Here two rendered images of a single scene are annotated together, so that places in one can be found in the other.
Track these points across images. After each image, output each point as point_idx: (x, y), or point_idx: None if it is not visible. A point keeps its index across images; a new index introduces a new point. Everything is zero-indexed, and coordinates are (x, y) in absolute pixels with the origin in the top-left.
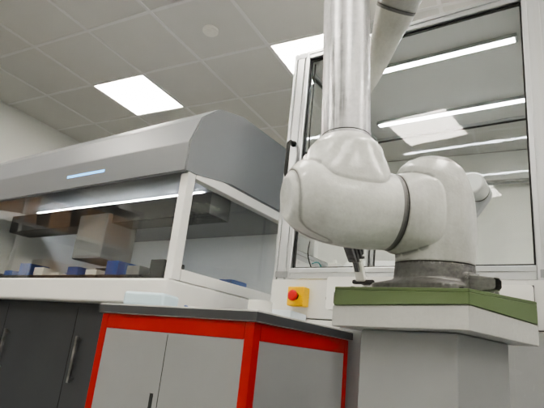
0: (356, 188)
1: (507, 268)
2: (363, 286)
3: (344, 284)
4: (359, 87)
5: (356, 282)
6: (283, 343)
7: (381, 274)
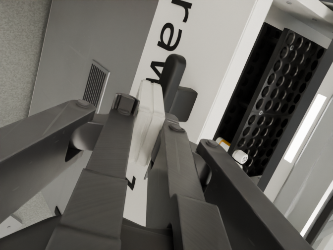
0: None
1: None
2: (189, 86)
3: (224, 7)
4: None
5: (161, 73)
6: None
7: (330, 131)
